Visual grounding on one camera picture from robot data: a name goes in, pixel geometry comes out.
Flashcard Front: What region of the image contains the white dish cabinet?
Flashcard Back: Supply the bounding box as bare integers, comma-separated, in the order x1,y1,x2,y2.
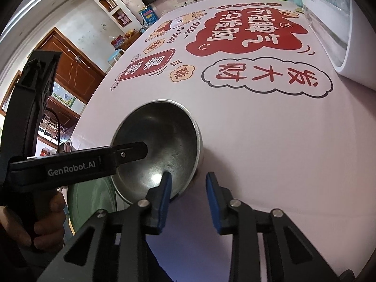
295,0,376,91

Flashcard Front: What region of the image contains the brown wooden door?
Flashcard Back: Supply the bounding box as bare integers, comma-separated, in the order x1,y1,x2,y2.
29,27,106,103

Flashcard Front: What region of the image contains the person's left hand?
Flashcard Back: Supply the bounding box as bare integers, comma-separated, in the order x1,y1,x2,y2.
0,194,67,250

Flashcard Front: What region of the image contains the green plate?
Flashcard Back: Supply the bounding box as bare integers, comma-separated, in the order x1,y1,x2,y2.
67,179,118,235

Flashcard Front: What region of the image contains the blue printed box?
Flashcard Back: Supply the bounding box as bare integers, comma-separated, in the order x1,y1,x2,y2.
138,6,157,25

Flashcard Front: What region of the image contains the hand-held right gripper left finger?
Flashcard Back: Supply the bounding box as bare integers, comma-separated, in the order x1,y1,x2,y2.
38,171,172,282

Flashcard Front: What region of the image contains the white stool with blue seat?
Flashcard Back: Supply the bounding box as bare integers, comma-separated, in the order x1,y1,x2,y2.
107,49,124,68

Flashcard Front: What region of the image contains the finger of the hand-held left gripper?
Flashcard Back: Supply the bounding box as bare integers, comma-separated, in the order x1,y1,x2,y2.
113,141,148,168

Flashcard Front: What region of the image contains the small steel bowl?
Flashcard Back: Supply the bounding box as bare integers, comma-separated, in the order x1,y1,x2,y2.
112,100,203,204

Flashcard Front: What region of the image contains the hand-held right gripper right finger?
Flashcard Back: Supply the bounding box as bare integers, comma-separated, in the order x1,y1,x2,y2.
206,172,343,282

